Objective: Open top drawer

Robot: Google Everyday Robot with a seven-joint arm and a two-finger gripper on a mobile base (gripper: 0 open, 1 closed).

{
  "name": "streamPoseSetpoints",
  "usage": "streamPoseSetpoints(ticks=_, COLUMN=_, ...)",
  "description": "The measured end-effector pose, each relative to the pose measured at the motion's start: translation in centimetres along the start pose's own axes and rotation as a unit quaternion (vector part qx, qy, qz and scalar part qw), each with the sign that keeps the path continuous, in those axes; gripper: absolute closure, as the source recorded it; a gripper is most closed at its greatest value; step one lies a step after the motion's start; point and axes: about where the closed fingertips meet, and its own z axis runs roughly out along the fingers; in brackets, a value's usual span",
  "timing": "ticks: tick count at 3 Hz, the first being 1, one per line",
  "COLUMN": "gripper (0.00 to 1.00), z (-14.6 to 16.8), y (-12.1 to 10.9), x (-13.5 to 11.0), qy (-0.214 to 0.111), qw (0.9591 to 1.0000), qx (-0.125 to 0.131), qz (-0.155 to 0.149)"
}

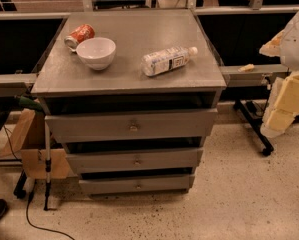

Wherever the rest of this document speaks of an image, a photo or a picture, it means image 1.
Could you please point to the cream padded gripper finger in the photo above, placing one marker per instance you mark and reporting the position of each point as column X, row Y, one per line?
column 283, row 106

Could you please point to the grey top drawer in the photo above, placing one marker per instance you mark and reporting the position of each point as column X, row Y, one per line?
column 131, row 125

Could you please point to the grey drawer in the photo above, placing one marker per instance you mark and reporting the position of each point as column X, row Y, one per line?
column 134, row 160
column 131, row 125
column 134, row 184

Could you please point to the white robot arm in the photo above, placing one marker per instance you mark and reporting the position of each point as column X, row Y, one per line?
column 285, row 45

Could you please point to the grey bottom drawer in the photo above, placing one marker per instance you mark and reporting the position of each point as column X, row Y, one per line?
column 134, row 184

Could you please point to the grey middle drawer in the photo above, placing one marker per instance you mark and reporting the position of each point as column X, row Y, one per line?
column 134, row 160

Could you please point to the small cream foam piece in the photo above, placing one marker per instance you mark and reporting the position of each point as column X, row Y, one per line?
column 247, row 68

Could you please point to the black wheeled table leg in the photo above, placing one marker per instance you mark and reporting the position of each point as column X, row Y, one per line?
column 249, row 111

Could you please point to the clear plastic water bottle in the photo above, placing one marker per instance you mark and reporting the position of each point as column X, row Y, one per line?
column 166, row 60

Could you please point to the white bowl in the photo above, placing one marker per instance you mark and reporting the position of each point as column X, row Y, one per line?
column 97, row 53

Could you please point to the red soda can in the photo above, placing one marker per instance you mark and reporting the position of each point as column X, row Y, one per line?
column 78, row 35

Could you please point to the silver black crutch pole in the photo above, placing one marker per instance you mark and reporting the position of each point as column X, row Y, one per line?
column 47, row 165

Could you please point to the cardboard box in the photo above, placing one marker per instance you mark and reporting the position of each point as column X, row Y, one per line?
column 27, row 142

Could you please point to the grey metal rail frame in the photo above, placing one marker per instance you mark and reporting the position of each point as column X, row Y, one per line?
column 259, row 75

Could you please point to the green handled tool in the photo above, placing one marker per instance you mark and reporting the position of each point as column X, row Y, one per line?
column 25, row 102

